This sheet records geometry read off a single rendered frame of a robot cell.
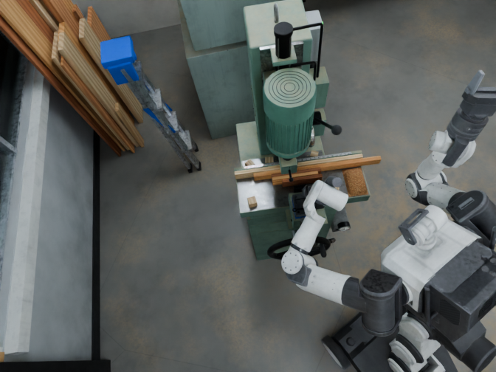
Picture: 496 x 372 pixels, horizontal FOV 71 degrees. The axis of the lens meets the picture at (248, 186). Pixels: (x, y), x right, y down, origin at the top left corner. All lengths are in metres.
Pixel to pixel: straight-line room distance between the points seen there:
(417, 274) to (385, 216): 1.56
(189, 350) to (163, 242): 0.74
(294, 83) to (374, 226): 1.62
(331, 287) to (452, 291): 0.32
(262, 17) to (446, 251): 0.98
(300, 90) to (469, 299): 0.75
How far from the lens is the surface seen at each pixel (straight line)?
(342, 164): 1.69
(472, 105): 1.19
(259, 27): 1.36
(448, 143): 1.27
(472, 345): 1.45
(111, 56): 1.99
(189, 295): 2.49
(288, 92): 1.17
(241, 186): 1.66
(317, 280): 1.15
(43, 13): 2.67
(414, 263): 1.14
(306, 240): 1.21
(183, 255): 2.56
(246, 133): 1.93
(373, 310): 1.09
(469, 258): 1.16
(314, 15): 1.47
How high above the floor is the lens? 2.39
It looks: 64 degrees down
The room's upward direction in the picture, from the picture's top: 11 degrees counter-clockwise
